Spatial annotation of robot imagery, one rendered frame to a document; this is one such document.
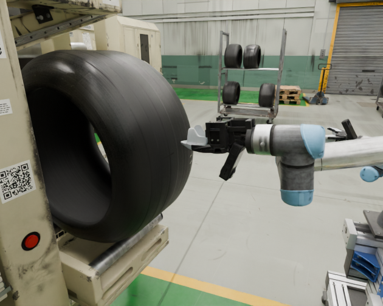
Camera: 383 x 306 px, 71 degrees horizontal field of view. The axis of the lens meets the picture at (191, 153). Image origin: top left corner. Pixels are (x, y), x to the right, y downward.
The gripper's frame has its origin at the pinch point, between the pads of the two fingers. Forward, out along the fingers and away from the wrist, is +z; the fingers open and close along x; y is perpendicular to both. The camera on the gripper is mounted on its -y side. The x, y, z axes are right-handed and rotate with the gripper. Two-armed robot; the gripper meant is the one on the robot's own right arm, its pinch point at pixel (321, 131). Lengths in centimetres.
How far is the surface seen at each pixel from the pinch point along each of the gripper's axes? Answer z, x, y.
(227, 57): 326, 328, 12
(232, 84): 319, 335, 70
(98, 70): 12, -119, -54
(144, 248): 11, -118, 4
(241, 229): 59, 2, 108
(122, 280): 9, -129, 8
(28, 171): 13, -140, -36
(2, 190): 11, -146, -35
